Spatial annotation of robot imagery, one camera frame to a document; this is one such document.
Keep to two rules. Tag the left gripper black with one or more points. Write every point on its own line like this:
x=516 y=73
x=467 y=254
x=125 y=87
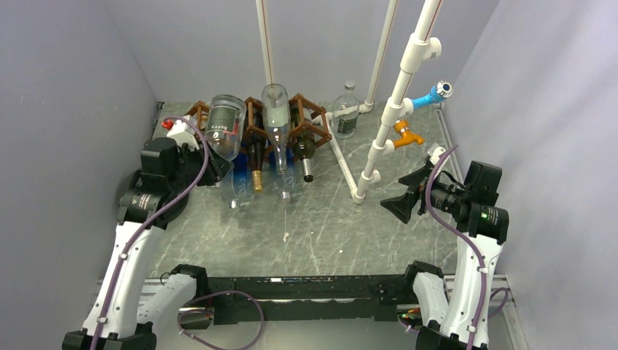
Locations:
x=217 y=169

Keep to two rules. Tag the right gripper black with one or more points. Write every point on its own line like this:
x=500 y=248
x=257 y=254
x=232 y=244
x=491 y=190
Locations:
x=402 y=205

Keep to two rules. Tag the wide clear jar bottle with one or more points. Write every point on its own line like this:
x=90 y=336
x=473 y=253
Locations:
x=225 y=125

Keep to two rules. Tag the tall clear wine bottle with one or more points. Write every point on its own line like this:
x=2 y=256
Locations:
x=277 y=120

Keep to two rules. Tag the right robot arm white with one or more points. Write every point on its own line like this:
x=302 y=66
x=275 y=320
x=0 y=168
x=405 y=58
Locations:
x=458 y=320

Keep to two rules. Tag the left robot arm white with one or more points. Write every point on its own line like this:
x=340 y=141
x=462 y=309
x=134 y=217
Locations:
x=154 y=195

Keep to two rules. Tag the dark bottle gold cap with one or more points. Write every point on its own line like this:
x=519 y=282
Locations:
x=255 y=148

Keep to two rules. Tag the blue square bottle right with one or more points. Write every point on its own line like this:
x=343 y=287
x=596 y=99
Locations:
x=282 y=184

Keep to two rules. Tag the standing clear flask bottle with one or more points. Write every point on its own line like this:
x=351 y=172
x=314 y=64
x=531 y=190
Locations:
x=345 y=112

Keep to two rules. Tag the green wine bottle silver cap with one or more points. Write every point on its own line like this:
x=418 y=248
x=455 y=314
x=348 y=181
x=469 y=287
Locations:
x=304 y=148

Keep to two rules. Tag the brown wooden wine rack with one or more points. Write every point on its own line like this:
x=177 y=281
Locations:
x=307 y=119

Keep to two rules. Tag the grey foam disc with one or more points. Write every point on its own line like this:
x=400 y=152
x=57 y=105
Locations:
x=125 y=193

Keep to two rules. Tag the orange pipe tap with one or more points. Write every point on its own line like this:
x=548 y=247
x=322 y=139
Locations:
x=406 y=136

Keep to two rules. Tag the blue pipe valve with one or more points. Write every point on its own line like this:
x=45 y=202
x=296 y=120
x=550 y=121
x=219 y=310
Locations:
x=437 y=94

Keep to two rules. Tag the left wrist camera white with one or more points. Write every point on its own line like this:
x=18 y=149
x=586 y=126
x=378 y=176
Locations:
x=181 y=132

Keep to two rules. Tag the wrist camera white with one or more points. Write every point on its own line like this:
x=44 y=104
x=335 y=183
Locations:
x=434 y=153
x=181 y=132

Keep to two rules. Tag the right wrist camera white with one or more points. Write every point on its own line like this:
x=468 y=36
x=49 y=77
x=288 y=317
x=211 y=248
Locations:
x=434 y=153

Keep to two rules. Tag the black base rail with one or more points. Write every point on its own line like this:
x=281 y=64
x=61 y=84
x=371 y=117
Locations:
x=306 y=298

